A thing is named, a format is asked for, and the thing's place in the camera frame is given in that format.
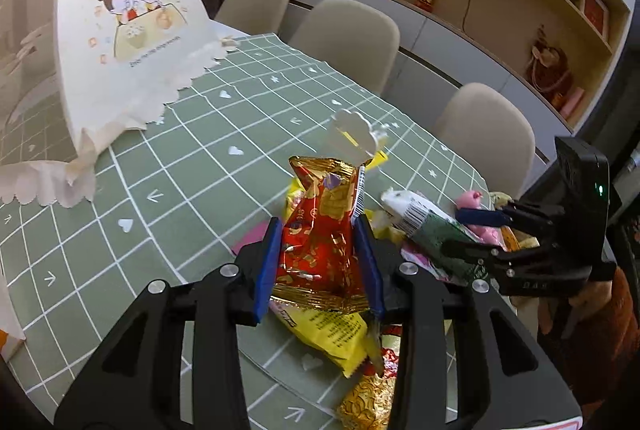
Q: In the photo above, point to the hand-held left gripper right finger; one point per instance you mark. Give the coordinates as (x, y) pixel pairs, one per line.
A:
(370, 270)

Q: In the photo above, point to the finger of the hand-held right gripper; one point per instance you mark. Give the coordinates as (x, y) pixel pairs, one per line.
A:
(470, 251)
(480, 216)

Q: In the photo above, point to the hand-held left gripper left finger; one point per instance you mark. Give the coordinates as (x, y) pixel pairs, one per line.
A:
(265, 270)

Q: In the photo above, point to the green white snack packet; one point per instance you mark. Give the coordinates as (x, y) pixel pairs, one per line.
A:
(435, 235)

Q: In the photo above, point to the yellow snack packet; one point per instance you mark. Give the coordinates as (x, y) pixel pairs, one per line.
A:
(295, 205)

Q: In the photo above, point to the yellow wafer packet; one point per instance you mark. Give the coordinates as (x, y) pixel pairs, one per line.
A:
(330, 330)

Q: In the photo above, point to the person's right forearm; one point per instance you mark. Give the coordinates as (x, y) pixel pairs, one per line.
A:
(622, 340)

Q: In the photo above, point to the person's right hand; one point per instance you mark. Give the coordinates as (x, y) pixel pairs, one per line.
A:
(562, 317)

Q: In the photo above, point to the pink pig toy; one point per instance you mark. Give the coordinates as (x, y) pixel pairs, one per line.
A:
(475, 202)

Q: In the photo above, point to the beige dining chair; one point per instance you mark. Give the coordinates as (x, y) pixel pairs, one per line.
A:
(345, 39)
(482, 129)
(255, 2)

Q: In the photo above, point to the green checked tablecloth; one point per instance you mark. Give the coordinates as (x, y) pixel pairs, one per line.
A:
(200, 190)

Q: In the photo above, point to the pink box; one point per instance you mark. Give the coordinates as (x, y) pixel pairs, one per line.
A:
(572, 102)

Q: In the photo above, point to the small white yellow box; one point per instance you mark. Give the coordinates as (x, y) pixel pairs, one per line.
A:
(350, 129)

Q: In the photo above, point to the red gift bag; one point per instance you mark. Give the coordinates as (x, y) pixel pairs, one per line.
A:
(550, 69)

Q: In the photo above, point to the white sideboard cabinet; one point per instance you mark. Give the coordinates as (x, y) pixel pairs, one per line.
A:
(425, 44)

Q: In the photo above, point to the red framed picture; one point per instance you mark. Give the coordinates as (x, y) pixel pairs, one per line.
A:
(595, 7)

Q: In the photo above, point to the white paper bag with cartoon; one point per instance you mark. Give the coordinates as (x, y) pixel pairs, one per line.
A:
(125, 74)

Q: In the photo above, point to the white orange paper item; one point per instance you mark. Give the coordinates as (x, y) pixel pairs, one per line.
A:
(7, 335)

